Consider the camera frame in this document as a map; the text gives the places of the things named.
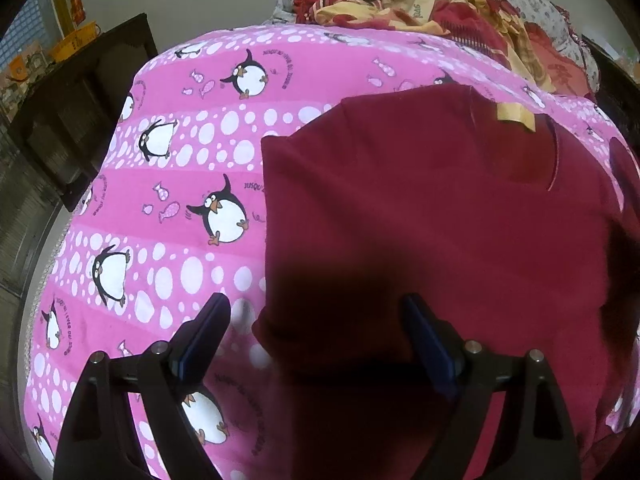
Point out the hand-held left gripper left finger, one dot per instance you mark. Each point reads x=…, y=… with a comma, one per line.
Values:
x=199, y=342

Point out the red yellow floral quilt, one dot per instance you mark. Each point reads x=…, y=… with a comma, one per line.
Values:
x=450, y=15

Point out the orange plastic basket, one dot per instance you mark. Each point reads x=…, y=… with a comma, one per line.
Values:
x=75, y=42

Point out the pink penguin print blanket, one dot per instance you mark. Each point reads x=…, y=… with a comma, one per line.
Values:
x=175, y=200

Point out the dark wooden furniture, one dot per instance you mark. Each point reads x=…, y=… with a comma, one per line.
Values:
x=65, y=110

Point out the maroon shirt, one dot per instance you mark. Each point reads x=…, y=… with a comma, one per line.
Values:
x=400, y=185

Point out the red wall paper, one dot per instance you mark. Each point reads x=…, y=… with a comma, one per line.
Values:
x=78, y=8

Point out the dark wooden headboard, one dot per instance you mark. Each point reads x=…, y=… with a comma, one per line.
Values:
x=612, y=80

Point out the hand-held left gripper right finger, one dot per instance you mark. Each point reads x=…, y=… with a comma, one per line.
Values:
x=434, y=350

